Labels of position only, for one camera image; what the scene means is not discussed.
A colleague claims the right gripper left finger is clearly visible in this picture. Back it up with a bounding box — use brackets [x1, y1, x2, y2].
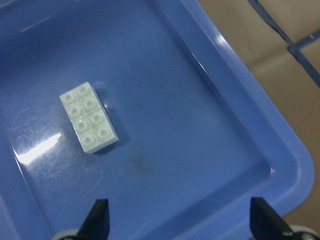
[76, 199, 110, 240]

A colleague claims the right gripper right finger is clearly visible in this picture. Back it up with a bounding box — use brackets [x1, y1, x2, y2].
[249, 197, 294, 240]

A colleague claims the white block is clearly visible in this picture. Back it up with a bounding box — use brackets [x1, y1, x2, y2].
[59, 82, 103, 122]
[72, 110, 119, 154]

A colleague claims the blue plastic tray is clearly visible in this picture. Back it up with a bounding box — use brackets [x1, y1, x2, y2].
[0, 0, 315, 240]

